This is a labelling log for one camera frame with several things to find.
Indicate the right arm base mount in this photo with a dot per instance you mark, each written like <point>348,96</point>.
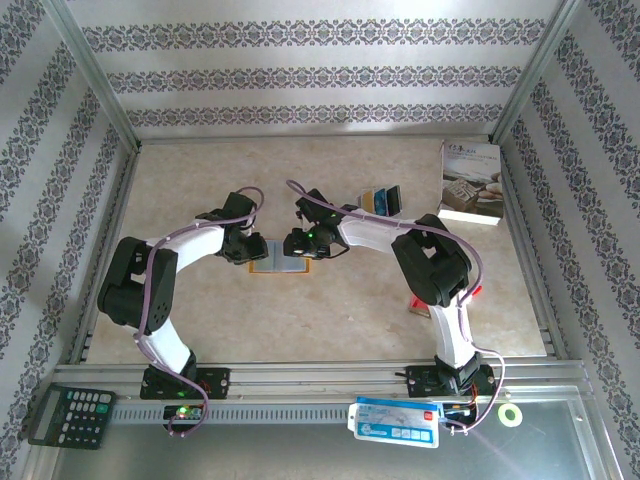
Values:
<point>420,382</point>

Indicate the yellow card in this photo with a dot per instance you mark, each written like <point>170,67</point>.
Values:
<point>368,202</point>

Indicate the black calculator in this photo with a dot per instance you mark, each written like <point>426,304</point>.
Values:
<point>70,415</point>

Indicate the blue white tissue pack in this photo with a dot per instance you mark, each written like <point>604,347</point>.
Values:
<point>395,422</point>

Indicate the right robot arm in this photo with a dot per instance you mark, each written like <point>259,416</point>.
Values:
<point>430,270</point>

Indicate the red white marker pen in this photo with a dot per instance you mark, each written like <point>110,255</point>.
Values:
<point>476,291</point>

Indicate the green tape roll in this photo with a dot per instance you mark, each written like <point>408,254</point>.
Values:
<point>501,417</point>

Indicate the red paper packet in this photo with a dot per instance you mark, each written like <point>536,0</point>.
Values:
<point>416,307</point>

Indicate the black card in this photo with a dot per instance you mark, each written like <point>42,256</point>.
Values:
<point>394,200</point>

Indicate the white printed book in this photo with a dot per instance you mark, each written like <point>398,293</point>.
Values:
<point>470,175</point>

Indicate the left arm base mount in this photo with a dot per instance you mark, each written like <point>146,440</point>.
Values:
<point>217,382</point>

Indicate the orange leather card holder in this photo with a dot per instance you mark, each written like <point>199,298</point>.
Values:
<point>275,262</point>

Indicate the colour swatch cards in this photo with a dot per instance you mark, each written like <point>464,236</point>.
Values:
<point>362,197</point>

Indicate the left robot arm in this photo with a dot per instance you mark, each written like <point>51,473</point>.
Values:
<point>132,295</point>

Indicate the blue card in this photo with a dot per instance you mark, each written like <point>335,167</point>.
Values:
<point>381,202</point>

